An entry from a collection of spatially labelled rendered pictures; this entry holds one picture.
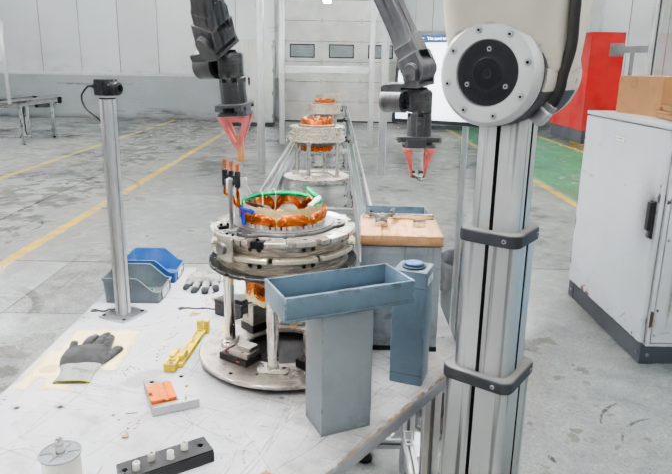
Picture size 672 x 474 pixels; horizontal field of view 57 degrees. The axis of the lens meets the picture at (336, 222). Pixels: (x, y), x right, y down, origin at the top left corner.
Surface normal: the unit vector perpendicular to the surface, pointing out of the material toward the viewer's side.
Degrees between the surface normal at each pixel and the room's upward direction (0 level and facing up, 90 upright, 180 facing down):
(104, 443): 0
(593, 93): 90
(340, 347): 90
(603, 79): 90
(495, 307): 90
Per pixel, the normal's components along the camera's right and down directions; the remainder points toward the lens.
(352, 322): 0.41, 0.23
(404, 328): -0.34, 0.22
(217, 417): 0.02, -0.97
